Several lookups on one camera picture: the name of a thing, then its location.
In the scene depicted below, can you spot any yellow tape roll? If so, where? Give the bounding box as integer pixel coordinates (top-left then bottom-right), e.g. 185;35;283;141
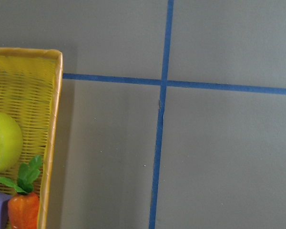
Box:
0;112;23;173

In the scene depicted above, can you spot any yellow plastic basket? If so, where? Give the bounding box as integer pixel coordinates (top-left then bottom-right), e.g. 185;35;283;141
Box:
0;48;63;229

